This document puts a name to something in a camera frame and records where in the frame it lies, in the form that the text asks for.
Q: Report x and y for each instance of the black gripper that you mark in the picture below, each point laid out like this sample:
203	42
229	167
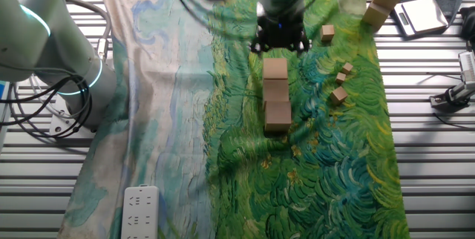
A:
280	31

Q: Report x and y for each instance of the medium wooden cube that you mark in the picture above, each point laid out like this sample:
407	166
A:
327	33

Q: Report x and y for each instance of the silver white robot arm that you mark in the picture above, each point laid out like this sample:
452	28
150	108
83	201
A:
55	46

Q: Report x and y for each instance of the tiny wooden cube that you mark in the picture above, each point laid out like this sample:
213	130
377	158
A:
347	68
341	78

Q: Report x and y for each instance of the small wooden cube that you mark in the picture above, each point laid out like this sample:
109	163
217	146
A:
338	95

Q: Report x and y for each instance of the green blue painted cloth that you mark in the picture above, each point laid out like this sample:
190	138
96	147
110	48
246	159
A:
297	176

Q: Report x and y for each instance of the silver digital scale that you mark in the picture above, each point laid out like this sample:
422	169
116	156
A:
423	14

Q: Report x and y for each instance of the dark round object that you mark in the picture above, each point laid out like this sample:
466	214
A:
469	23

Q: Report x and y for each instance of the white power strip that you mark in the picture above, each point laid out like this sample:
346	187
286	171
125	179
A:
140	213

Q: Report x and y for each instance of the grey black camera mount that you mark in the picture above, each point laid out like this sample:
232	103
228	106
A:
454	94

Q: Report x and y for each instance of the silver ribbed camera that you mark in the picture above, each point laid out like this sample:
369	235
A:
468	66

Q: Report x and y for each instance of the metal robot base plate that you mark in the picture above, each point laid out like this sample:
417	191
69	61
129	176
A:
61	122

